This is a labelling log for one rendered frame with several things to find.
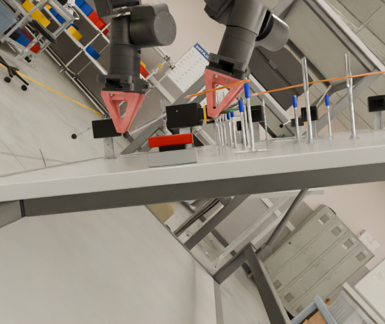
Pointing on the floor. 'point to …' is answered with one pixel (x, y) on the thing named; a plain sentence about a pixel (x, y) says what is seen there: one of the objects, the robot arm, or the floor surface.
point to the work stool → (22, 53)
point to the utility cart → (314, 309)
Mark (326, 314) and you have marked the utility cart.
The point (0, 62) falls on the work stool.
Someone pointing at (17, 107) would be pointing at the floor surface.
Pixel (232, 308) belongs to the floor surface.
